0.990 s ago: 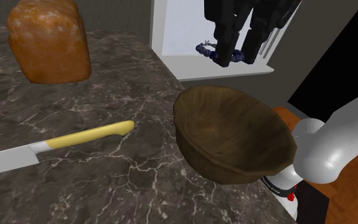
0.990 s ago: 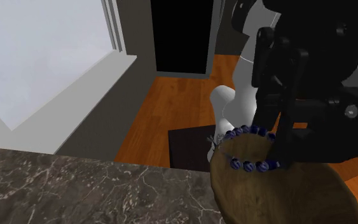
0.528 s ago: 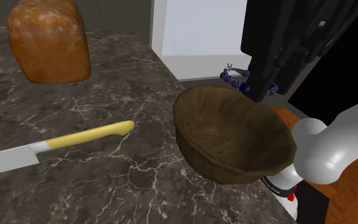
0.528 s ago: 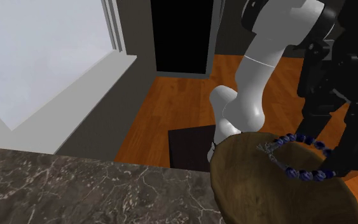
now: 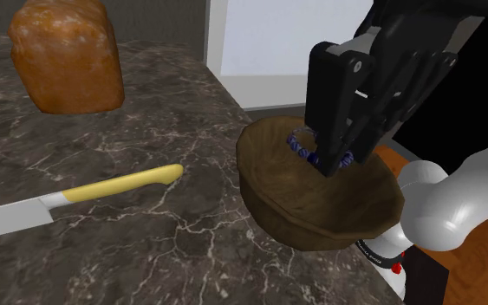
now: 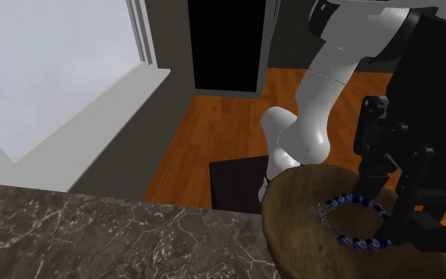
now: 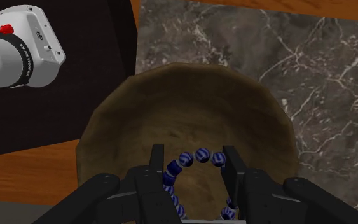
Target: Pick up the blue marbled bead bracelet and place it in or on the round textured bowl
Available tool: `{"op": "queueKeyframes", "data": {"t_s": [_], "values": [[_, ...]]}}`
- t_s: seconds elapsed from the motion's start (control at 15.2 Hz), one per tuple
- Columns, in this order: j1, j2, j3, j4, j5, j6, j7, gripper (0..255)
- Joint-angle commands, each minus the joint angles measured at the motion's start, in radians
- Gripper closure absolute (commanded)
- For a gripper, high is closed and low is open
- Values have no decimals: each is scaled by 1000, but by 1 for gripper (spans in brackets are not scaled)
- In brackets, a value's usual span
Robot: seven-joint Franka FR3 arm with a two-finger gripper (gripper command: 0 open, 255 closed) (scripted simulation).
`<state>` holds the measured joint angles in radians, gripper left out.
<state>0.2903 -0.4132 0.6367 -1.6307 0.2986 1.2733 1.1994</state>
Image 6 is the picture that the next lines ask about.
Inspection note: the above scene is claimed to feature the dark doorway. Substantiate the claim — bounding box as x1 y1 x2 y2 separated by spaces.
185 0 281 100

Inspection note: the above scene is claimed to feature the large bright window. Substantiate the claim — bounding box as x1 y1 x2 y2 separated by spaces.
0 0 172 193

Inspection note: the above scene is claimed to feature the dark robot stand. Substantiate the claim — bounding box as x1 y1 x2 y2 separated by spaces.
208 155 273 215

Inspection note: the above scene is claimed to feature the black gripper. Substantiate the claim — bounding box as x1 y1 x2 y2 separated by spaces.
353 8 446 254

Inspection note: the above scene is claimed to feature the brown wooden bowl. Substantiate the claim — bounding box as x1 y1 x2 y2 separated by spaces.
261 163 446 279

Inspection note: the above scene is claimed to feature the blue bead bracelet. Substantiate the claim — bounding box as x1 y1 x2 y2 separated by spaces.
310 193 395 253

